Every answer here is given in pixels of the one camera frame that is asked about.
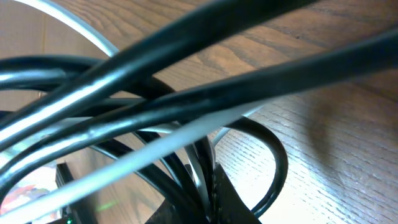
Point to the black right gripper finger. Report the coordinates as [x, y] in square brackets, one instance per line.
[228, 207]

